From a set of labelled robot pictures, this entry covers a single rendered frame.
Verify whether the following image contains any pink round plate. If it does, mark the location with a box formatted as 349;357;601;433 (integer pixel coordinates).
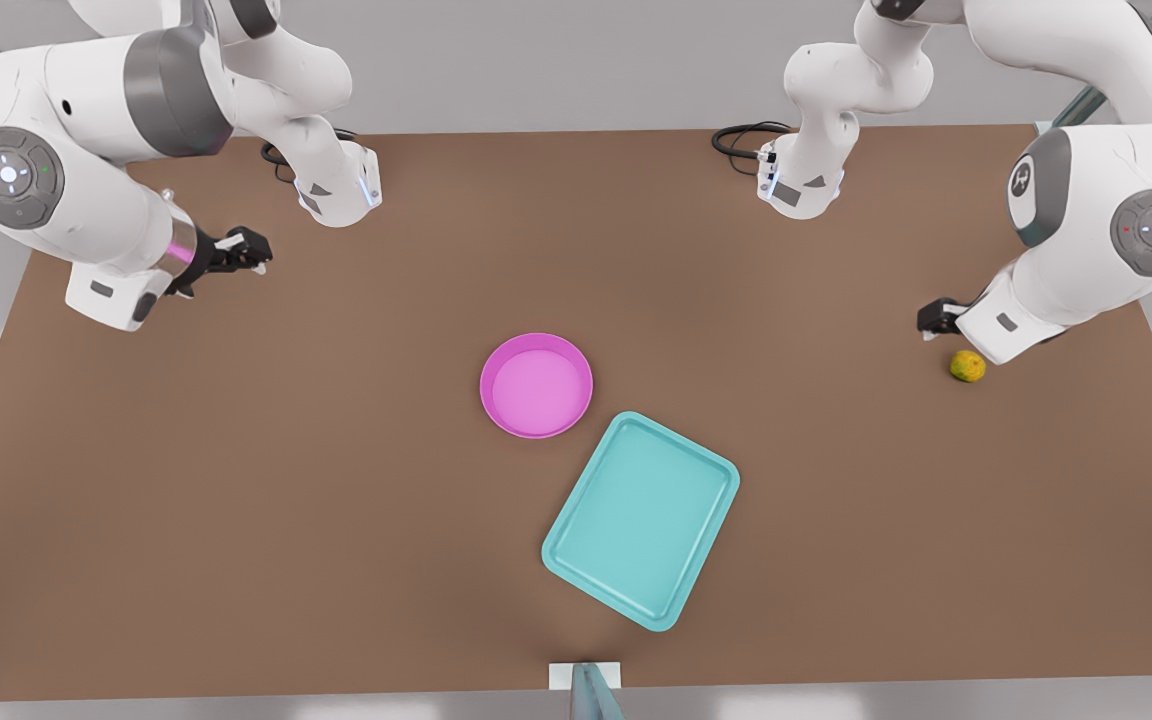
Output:
479;333;595;440

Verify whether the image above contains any teal rectangular tray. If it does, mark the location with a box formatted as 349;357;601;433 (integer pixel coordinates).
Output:
541;411;741;633

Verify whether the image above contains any black cable loop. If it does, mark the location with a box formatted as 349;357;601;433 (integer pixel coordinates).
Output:
260;128;360;185
711;121;797;177

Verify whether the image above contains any silver frame post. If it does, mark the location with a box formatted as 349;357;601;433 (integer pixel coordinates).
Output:
1034;0;1152;137
548;661;625;720

